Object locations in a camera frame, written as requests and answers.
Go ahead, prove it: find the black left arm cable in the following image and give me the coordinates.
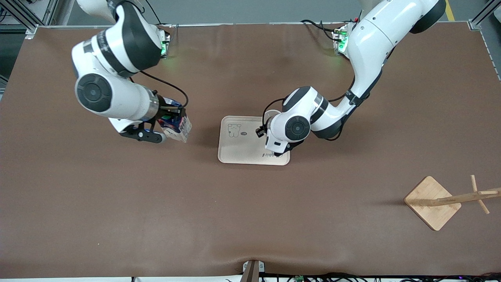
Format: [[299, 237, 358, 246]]
[[256, 97, 355, 138]]

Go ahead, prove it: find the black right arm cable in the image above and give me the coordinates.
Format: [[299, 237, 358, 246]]
[[137, 70, 189, 110]]

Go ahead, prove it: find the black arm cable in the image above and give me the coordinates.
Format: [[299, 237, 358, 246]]
[[256, 97, 355, 138], [137, 70, 189, 110]]

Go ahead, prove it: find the brown table mat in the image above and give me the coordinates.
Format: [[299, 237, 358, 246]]
[[0, 23, 501, 279]]

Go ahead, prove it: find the black base cable bundle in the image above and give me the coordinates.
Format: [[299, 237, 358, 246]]
[[301, 19, 338, 42]]

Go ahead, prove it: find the beige tray with bear print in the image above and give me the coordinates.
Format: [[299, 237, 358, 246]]
[[218, 116, 291, 166]]

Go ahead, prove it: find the grey metal bracket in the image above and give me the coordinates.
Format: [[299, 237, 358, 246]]
[[242, 260, 265, 282]]

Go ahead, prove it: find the wooden mug stand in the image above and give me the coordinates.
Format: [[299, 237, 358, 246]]
[[404, 175, 501, 231]]

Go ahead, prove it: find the blue milk carton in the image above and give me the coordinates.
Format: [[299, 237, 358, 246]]
[[159, 97, 193, 143]]

